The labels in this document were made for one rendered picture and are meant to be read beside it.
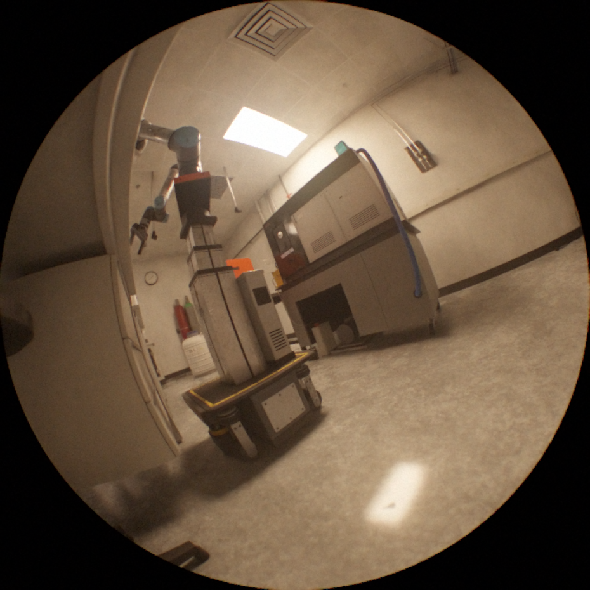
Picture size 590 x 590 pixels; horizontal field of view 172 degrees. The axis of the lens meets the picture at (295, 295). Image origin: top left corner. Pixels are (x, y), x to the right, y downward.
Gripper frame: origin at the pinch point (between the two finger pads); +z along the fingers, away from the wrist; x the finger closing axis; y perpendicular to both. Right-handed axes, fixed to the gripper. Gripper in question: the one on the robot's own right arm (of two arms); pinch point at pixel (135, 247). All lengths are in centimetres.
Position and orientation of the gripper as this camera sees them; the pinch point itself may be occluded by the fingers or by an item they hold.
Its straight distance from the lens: 139.2
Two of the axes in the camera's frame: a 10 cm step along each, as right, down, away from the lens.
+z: -0.1, 9.5, -3.0
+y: 9.8, 0.7, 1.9
